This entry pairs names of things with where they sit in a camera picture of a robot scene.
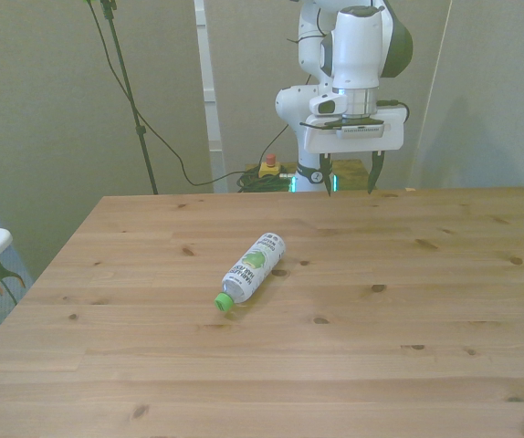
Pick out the coiled green cable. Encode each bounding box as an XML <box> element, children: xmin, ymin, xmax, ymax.
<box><xmin>236</xmin><ymin>169</ymin><xmax>296</xmax><ymax>194</ymax></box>

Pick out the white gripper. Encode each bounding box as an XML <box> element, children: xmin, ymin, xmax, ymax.
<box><xmin>302</xmin><ymin>106</ymin><xmax>405</xmax><ymax>198</ymax></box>

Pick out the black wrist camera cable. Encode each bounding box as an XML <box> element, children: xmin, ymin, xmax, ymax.
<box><xmin>377</xmin><ymin>99</ymin><xmax>411</xmax><ymax>127</ymax></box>

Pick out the thin black camera cable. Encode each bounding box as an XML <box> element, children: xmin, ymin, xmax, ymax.
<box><xmin>87</xmin><ymin>0</ymin><xmax>290</xmax><ymax>188</ymax></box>

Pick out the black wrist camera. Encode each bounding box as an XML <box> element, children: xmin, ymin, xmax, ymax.
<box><xmin>299</xmin><ymin>116</ymin><xmax>387</xmax><ymax>139</ymax></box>

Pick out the white green-capped water bottle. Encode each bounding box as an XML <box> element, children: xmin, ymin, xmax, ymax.
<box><xmin>214</xmin><ymin>231</ymin><xmax>288</xmax><ymax>313</ymax></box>

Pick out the white door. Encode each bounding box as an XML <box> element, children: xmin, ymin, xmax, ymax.
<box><xmin>193</xmin><ymin>0</ymin><xmax>227</xmax><ymax>195</ymax></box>

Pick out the black camera stand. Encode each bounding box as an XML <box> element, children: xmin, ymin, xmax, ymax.
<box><xmin>81</xmin><ymin>0</ymin><xmax>160</xmax><ymax>195</ymax></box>

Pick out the yellow emergency stop button box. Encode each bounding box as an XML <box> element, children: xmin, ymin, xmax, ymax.
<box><xmin>257</xmin><ymin>153</ymin><xmax>283</xmax><ymax>180</ymax></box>

